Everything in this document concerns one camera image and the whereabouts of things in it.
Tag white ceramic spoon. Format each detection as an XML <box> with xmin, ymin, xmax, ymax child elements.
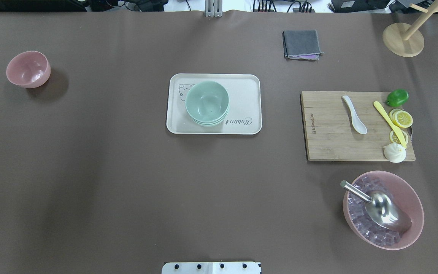
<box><xmin>342</xmin><ymin>95</ymin><xmax>367</xmax><ymax>135</ymax></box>

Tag small pink bowl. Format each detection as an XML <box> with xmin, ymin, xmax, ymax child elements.
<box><xmin>6</xmin><ymin>51</ymin><xmax>51</xmax><ymax>89</ymax></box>

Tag lower green bowls stack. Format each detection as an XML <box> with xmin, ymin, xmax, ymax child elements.
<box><xmin>187</xmin><ymin>107</ymin><xmax>230</xmax><ymax>127</ymax></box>

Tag top green bowl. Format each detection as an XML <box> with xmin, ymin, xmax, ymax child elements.
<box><xmin>185</xmin><ymin>80</ymin><xmax>230</xmax><ymax>113</ymax></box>

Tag large pink bowl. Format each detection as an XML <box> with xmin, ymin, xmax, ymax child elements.
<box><xmin>343</xmin><ymin>170</ymin><xmax>425</xmax><ymax>251</ymax></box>

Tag cream rabbit tray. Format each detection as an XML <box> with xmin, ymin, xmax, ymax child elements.
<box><xmin>166</xmin><ymin>73</ymin><xmax>262</xmax><ymax>135</ymax></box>

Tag bamboo cutting board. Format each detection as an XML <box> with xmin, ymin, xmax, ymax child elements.
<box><xmin>300</xmin><ymin>91</ymin><xmax>416</xmax><ymax>162</ymax></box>

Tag folded grey cloth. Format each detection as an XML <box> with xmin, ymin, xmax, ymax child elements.
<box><xmin>282</xmin><ymin>30</ymin><xmax>323</xmax><ymax>61</ymax></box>

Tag lower lemon slice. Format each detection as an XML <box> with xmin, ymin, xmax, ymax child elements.
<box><xmin>389</xmin><ymin>131</ymin><xmax>410</xmax><ymax>145</ymax></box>

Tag lemon slice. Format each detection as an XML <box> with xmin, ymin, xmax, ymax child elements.
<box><xmin>389</xmin><ymin>108</ymin><xmax>413</xmax><ymax>128</ymax></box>
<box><xmin>389</xmin><ymin>131</ymin><xmax>410</xmax><ymax>145</ymax></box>

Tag white toy bun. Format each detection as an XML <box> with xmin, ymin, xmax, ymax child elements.
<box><xmin>383</xmin><ymin>143</ymin><xmax>406</xmax><ymax>163</ymax></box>

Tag metal ice scoop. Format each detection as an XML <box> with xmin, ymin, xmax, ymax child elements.
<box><xmin>340</xmin><ymin>180</ymin><xmax>412</xmax><ymax>233</ymax></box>

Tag yellow plastic knife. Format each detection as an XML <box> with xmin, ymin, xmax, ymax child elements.
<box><xmin>373</xmin><ymin>101</ymin><xmax>407</xmax><ymax>149</ymax></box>

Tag green lime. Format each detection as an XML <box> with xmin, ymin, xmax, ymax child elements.
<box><xmin>386</xmin><ymin>89</ymin><xmax>409</xmax><ymax>107</ymax></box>

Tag clear ice cubes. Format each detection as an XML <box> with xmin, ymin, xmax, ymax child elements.
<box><xmin>348</xmin><ymin>175</ymin><xmax>403</xmax><ymax>247</ymax></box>

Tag upper lemon slice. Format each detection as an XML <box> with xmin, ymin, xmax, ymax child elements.
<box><xmin>389</xmin><ymin>108</ymin><xmax>413</xmax><ymax>128</ymax></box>

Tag wooden mug tree stand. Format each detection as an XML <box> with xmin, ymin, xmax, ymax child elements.
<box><xmin>382</xmin><ymin>0</ymin><xmax>438</xmax><ymax>57</ymax></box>

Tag aluminium frame post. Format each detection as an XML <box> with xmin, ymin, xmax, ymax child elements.
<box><xmin>205</xmin><ymin>0</ymin><xmax>223</xmax><ymax>18</ymax></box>

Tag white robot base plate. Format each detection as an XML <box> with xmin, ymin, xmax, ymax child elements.
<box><xmin>161</xmin><ymin>261</ymin><xmax>262</xmax><ymax>274</ymax></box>

